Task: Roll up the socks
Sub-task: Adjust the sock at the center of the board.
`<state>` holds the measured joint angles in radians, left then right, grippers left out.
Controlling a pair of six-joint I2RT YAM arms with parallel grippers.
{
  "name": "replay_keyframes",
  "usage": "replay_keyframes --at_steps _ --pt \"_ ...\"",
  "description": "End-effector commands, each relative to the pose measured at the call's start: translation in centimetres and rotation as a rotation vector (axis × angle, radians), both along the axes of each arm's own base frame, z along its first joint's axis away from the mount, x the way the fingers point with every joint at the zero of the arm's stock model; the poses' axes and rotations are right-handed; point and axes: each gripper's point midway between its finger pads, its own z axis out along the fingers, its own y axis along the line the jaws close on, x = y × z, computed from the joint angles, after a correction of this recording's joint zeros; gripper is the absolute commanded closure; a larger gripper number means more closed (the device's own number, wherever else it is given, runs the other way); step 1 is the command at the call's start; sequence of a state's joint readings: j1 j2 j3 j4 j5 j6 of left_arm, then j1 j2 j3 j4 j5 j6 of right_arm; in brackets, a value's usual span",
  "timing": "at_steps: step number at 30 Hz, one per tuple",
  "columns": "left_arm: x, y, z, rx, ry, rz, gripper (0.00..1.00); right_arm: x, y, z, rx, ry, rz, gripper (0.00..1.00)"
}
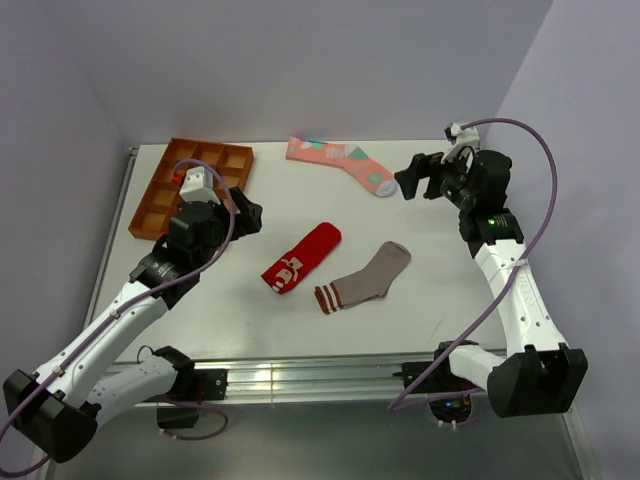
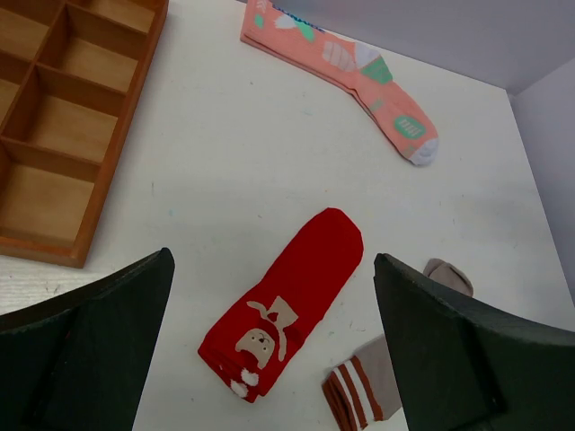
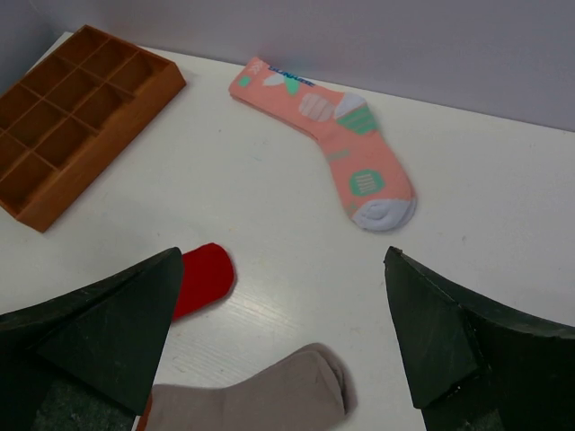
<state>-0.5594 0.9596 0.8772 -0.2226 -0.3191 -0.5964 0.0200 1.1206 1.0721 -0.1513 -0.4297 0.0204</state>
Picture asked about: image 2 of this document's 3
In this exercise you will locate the red sock with bear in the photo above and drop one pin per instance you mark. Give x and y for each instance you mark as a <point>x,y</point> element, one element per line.
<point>251,344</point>

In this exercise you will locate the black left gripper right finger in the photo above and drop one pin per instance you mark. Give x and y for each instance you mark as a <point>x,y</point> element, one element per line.
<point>461,364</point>

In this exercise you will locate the pink patterned sock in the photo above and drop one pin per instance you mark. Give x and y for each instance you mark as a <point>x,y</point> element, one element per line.
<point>352,66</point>

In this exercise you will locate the orange wooden compartment tray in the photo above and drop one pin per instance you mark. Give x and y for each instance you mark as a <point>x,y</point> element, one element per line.
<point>71,76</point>

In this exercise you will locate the beige sock orange stripes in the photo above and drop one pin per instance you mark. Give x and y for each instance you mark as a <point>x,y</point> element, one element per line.
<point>368,377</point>

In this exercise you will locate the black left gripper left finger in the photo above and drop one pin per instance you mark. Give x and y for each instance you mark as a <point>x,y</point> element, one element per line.
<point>79,361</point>

